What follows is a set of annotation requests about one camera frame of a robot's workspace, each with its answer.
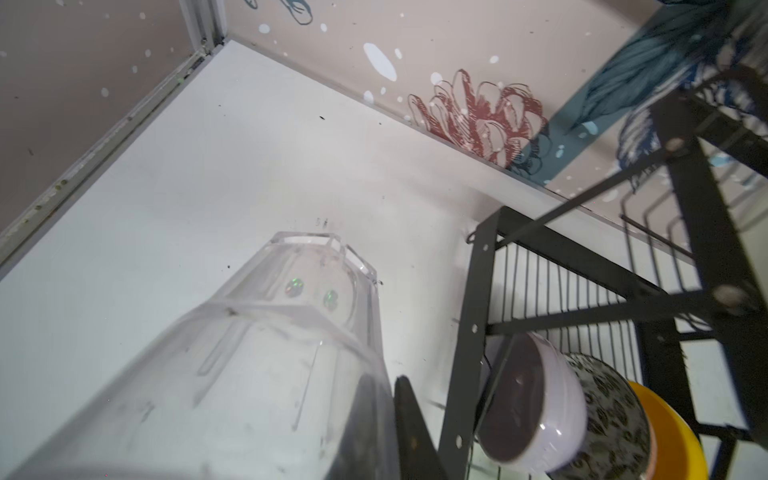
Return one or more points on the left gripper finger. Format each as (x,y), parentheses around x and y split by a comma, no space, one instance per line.
(418,458)

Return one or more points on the clear glass tumbler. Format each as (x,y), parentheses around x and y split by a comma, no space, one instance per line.
(279,375)

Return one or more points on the pink floral pattern bowl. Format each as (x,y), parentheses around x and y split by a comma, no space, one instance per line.
(617,443)

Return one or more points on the yellow ceramic bowl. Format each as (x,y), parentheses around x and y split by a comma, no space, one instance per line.
(676,453)

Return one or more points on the black two-tier dish rack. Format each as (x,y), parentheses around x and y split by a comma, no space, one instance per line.
(523,276)

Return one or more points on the lilac ceramic bowl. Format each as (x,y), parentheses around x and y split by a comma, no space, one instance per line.
(537,418)

